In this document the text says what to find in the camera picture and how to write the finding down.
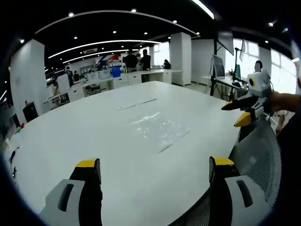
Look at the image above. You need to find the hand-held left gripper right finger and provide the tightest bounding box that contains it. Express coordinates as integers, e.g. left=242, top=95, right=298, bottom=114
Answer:
left=208, top=155, right=271, bottom=226

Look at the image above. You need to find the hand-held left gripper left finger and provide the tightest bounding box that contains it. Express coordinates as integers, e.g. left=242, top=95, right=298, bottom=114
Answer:
left=39, top=158, right=103, bottom=226

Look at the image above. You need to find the clear resealable plastic bag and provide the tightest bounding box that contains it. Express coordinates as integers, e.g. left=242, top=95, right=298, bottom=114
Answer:
left=128, top=112, right=191, bottom=154

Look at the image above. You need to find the grey mesh office chair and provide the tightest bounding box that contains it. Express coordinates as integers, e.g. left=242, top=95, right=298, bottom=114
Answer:
left=174, top=119, right=283, bottom=226

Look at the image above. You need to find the computer monitor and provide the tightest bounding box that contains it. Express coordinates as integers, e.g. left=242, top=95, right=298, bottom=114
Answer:
left=212, top=54, right=227, bottom=79

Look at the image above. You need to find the person's dark clothing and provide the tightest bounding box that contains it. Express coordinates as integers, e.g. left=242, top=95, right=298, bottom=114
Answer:
left=277, top=110, right=301, bottom=189

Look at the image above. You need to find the hanging black screen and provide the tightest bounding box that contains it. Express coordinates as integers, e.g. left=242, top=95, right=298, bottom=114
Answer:
left=217, top=24, right=235, bottom=56

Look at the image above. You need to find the black chair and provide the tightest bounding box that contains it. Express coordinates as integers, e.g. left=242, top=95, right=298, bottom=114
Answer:
left=23, top=101, right=39, bottom=123

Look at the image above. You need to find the long white counter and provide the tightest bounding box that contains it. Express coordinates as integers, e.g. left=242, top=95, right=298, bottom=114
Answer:
left=44, top=68, right=184, bottom=110

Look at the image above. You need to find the black cable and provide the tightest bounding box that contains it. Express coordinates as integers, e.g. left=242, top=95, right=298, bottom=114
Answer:
left=8, top=145, right=21, bottom=163

